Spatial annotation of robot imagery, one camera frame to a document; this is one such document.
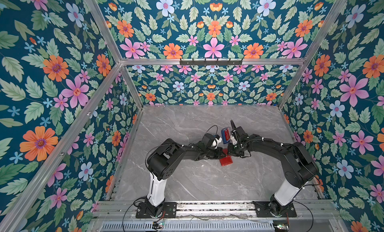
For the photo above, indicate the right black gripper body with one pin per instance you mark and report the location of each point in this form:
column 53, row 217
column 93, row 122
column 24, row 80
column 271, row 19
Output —
column 235, row 139

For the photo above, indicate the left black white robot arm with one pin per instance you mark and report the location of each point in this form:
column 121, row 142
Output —
column 165, row 159

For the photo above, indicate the red card holder wallet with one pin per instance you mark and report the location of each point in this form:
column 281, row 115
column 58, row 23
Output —
column 227, row 160

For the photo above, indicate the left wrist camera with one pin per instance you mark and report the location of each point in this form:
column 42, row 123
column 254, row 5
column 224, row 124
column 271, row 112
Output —
column 211, row 141

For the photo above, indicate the white perforated cable tray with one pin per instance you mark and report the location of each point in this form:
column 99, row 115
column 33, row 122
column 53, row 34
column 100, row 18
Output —
column 188, row 226

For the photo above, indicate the aluminium front rail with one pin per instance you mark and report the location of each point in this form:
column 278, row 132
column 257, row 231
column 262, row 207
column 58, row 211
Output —
column 298, row 210

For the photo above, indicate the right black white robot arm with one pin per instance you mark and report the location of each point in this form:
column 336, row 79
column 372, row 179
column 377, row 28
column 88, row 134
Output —
column 297, row 164

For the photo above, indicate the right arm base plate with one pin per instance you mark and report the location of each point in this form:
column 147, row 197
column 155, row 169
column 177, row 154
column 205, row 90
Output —
column 266, row 209

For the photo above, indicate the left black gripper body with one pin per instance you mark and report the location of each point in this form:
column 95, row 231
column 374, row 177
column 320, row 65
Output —
column 214, row 153

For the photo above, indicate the black hook rail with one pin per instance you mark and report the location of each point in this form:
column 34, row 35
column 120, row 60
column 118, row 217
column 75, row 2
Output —
column 209, row 62

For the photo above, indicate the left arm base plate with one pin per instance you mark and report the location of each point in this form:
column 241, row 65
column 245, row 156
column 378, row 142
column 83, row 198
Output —
column 166, row 210

